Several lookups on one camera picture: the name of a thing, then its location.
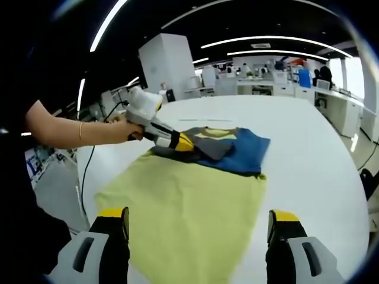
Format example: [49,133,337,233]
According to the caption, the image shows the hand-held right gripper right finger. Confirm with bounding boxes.
[265,209,341,284]

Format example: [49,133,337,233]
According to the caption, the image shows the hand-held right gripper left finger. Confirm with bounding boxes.
[57,206,131,284]

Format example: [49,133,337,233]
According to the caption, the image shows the yellow blue grey garment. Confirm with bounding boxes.
[94,126,272,284]

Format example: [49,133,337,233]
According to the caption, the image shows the person's left hand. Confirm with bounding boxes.
[111,117,149,143]

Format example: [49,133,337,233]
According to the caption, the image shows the person's dark clothing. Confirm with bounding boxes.
[0,97,73,279]

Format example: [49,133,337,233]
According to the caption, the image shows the black chair part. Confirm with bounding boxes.
[359,168,377,202]

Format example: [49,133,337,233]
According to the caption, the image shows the white storage crate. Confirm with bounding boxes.
[271,70,287,85]

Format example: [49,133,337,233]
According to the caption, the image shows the blue container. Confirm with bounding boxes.
[298,69,312,89]

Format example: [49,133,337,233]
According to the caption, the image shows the white counter cabinets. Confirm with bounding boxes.
[236,78,378,143]

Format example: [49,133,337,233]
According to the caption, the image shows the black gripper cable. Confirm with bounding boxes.
[80,99,131,218]

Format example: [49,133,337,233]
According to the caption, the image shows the black floor cable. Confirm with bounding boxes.
[356,141,379,172]

